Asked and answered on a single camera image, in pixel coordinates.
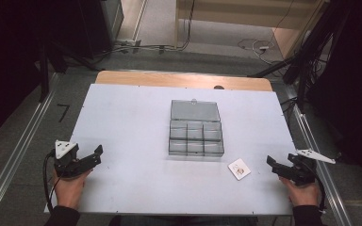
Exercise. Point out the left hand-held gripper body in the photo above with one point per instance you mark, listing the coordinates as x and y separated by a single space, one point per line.
66 157

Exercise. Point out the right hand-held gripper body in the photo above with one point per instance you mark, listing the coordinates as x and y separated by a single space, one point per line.
304 166

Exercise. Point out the person's right hand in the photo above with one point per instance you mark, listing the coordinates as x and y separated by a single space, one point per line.
303 194

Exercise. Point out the person's left hand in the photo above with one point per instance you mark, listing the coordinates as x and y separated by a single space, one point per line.
70 190

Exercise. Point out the small white packet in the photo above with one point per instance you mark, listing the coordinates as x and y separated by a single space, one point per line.
239 169

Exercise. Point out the clear plastic compartment box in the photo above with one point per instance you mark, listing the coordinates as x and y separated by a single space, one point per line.
195 132

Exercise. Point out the black metal stand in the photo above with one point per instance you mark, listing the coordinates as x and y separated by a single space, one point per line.
44 75

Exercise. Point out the wooden table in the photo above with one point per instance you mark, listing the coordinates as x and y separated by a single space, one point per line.
169 80

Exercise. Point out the bundle of black stands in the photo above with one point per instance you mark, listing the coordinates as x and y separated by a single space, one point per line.
308 56

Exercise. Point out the grey power strip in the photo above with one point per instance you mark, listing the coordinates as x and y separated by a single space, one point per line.
128 43

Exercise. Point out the wooden cabinet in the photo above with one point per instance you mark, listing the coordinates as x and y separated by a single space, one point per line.
248 15

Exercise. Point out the aluminium rail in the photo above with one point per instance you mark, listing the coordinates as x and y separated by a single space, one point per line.
15 157
323 175

